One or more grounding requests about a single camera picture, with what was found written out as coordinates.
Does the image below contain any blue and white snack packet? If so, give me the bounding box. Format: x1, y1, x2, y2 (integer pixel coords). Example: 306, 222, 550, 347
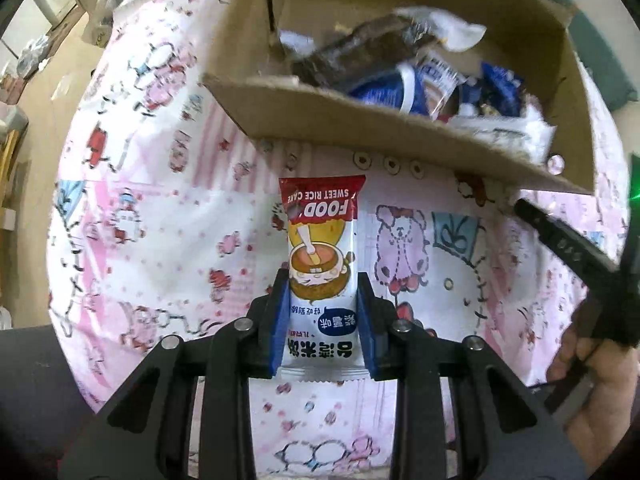
347, 57, 466, 118

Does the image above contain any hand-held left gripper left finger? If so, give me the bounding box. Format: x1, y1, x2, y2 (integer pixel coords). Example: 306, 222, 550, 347
57, 267, 293, 480

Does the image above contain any yellow wooden chair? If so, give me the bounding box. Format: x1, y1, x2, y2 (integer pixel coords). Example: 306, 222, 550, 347
0, 127, 21, 233

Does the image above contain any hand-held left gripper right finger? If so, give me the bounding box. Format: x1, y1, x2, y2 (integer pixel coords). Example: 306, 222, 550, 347
356, 272, 590, 480

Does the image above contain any pink cartoon printed bed sheet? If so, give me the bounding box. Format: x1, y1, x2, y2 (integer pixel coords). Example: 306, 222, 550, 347
45, 0, 632, 480

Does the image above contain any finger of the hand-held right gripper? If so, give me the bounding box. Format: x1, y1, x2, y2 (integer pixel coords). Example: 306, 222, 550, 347
514, 197, 622, 283

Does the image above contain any brown cardboard box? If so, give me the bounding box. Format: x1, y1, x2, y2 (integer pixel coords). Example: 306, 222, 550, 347
201, 0, 596, 196

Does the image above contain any dark brown snack packet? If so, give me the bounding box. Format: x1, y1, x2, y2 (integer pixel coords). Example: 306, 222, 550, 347
291, 14, 437, 88

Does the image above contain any white rice cake snack packet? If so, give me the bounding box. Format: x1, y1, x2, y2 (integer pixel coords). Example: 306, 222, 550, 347
277, 174, 371, 382

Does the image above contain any person's right hand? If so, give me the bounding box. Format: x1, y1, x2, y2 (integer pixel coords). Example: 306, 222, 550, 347
546, 305, 640, 466

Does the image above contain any teal bed cushion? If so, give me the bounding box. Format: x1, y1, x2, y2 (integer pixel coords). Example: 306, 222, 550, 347
569, 7, 637, 113

